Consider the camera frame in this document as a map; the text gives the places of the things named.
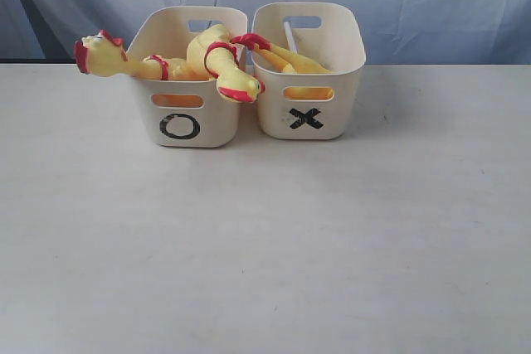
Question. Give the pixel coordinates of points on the yellow rubber chicken front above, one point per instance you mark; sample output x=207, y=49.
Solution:
x=211, y=55

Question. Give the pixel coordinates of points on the cream bin marked O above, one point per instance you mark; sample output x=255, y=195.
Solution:
x=183, y=113

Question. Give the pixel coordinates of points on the yellow rubber chicken with face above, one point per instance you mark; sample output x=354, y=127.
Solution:
x=104, y=55

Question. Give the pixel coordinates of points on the headless chicken with white tube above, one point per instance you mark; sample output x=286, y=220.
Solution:
x=290, y=38

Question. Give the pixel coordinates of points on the headless yellow rubber chicken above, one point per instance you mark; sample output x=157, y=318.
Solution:
x=288, y=62

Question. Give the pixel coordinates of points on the cream bin marked X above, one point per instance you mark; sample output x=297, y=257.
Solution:
x=309, y=106

